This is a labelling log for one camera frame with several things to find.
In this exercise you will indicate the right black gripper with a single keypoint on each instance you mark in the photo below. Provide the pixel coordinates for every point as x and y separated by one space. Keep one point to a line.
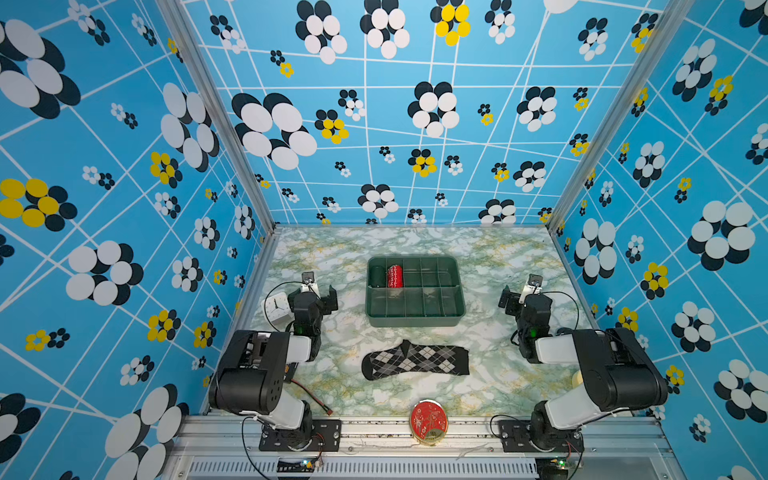
510 300

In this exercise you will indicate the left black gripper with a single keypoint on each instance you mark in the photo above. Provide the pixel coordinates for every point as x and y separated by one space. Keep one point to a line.
327 298

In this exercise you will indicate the black grey argyle sock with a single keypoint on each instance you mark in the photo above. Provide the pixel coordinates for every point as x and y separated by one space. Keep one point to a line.
414 358

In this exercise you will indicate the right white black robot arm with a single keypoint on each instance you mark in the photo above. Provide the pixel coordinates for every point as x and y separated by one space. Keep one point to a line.
617 374

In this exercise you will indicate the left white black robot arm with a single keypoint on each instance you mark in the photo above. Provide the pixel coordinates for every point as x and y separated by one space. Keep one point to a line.
250 377

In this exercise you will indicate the white square clock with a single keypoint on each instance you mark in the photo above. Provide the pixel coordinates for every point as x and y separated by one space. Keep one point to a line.
277 308

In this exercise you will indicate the red soda can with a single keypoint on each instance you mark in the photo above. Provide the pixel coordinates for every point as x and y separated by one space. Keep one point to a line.
395 277

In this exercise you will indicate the green compartment tray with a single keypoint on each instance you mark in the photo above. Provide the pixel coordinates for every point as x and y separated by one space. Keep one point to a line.
432 296

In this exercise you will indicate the red round tin lid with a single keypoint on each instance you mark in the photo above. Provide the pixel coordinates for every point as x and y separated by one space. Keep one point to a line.
428 422

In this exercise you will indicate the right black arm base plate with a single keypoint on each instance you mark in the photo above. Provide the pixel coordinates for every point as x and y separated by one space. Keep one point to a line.
519 436

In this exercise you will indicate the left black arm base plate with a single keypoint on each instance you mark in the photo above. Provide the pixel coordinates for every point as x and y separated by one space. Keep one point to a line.
322 435

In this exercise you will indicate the aluminium front rail frame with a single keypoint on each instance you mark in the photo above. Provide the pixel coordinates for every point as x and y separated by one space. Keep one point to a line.
226 447

